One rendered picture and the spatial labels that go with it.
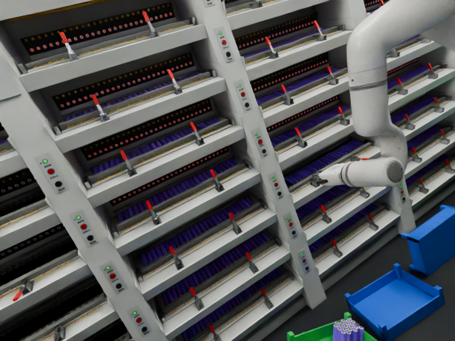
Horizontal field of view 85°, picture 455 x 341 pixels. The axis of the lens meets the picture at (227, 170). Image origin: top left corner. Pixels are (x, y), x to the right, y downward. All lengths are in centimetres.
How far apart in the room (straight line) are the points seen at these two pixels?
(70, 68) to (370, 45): 84
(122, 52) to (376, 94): 77
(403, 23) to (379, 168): 35
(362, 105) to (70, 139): 86
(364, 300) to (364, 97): 96
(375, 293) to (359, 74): 101
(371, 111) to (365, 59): 13
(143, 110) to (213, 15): 43
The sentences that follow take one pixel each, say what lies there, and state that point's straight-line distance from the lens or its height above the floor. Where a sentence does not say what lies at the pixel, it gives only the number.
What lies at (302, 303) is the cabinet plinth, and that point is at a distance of 144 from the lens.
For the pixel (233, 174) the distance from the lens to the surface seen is 104.
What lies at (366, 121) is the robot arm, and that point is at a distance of 79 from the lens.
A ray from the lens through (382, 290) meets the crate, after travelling 146.
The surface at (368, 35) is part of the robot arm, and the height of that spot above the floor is 106.
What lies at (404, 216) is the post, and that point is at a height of 12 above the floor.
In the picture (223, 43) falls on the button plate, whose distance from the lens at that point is 103.
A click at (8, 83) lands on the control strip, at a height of 131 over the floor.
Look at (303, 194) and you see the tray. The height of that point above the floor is 54.
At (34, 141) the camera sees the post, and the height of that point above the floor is 115.
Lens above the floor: 103
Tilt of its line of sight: 13 degrees down
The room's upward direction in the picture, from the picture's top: 22 degrees counter-clockwise
